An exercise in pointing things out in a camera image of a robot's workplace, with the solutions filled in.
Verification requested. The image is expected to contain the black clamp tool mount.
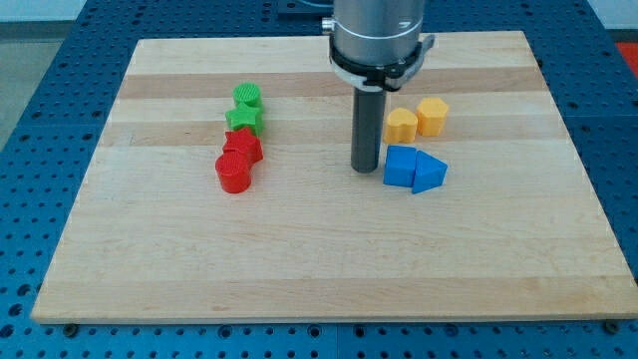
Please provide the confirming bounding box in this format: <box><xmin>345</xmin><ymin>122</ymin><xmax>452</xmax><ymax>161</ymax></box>
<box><xmin>328</xmin><ymin>34</ymin><xmax>436</xmax><ymax>92</ymax></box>

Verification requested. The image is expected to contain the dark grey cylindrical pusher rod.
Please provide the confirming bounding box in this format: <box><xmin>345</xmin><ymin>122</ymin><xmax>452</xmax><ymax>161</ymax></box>
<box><xmin>351</xmin><ymin>88</ymin><xmax>386</xmax><ymax>174</ymax></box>

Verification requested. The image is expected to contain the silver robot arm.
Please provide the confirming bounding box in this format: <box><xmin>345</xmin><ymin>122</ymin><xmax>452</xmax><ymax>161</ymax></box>
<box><xmin>322</xmin><ymin>0</ymin><xmax>436</xmax><ymax>174</ymax></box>

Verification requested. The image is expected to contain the red star block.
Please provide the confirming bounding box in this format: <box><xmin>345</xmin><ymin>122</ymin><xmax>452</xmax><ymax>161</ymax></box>
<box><xmin>222</xmin><ymin>127</ymin><xmax>263</xmax><ymax>166</ymax></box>

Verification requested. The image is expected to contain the green star block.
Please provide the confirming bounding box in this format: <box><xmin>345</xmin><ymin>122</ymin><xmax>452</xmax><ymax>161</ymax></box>
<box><xmin>225</xmin><ymin>104</ymin><xmax>264</xmax><ymax>137</ymax></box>

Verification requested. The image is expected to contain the green circle block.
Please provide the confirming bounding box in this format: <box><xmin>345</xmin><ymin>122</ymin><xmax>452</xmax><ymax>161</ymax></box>
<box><xmin>232</xmin><ymin>82</ymin><xmax>263</xmax><ymax>109</ymax></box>

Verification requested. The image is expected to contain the red circle block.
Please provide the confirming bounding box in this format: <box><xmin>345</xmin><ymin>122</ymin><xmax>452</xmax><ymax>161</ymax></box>
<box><xmin>215</xmin><ymin>152</ymin><xmax>253</xmax><ymax>193</ymax></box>

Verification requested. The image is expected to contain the blue cube block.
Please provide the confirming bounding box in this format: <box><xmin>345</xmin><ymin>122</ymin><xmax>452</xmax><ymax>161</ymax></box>
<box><xmin>383</xmin><ymin>145</ymin><xmax>417</xmax><ymax>187</ymax></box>

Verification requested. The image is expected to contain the yellow pentagon block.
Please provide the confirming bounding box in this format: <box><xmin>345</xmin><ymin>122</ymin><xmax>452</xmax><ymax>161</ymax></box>
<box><xmin>416</xmin><ymin>98</ymin><xmax>450</xmax><ymax>137</ymax></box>

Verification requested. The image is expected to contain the blue triangle block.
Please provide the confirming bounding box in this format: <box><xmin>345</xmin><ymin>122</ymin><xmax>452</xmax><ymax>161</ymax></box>
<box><xmin>412</xmin><ymin>151</ymin><xmax>448</xmax><ymax>194</ymax></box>

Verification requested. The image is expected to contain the light wooden board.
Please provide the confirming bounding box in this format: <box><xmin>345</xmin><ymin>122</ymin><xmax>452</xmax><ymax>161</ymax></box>
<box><xmin>32</xmin><ymin>31</ymin><xmax>637</xmax><ymax>324</ymax></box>

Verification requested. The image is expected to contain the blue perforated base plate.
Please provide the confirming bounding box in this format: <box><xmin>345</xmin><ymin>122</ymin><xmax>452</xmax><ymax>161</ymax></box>
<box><xmin>1</xmin><ymin>1</ymin><xmax>637</xmax><ymax>358</ymax></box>

